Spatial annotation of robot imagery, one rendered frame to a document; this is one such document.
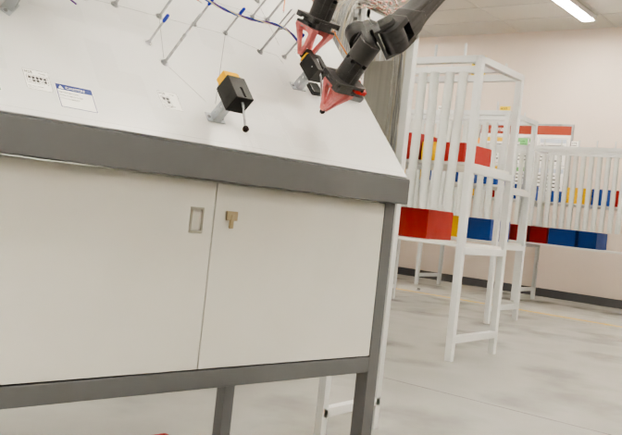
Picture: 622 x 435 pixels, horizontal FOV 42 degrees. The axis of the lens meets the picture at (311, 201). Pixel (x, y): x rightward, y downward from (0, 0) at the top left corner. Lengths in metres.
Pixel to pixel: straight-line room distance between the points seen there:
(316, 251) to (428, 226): 3.05
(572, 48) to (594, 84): 0.55
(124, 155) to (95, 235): 0.16
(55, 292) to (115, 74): 0.44
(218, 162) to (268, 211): 0.21
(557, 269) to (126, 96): 8.94
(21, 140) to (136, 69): 0.35
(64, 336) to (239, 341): 0.42
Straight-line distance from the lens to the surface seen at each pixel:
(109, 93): 1.59
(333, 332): 2.00
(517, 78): 5.08
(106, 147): 1.50
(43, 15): 1.67
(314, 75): 1.97
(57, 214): 1.51
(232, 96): 1.65
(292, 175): 1.78
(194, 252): 1.68
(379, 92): 3.03
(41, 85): 1.51
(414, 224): 4.97
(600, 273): 10.09
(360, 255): 2.03
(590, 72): 10.40
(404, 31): 1.89
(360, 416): 2.15
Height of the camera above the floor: 0.76
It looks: 1 degrees up
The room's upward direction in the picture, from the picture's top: 6 degrees clockwise
